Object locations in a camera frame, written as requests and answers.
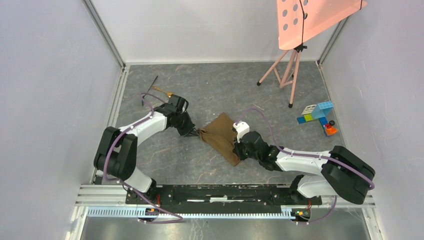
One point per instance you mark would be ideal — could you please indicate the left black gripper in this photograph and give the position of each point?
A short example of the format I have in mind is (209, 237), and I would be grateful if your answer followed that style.
(190, 130)

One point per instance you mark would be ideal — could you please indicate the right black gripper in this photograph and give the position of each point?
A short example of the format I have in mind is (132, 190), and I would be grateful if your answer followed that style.
(237, 150)

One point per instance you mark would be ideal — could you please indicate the brown cloth napkin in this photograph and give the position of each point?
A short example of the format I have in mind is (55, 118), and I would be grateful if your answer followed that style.
(220, 136)

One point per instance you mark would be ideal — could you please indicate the gold spoon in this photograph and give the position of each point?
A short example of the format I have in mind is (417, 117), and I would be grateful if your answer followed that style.
(168, 93)

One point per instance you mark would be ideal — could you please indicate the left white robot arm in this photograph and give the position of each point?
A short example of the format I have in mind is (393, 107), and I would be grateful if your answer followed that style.
(116, 154)

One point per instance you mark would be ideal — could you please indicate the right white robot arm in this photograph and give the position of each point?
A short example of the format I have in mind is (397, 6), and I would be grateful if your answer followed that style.
(337, 172)

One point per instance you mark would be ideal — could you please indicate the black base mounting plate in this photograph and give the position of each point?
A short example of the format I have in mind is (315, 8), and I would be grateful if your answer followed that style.
(228, 198)

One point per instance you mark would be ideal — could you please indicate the colourful toy block structure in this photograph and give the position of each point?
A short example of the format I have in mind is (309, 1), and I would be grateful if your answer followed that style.
(319, 112)

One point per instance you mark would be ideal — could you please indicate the pink music stand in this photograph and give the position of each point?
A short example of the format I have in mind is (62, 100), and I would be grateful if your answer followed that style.
(299, 21)

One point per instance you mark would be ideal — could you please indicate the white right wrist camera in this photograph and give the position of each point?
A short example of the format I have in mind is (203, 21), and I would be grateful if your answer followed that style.
(241, 128)

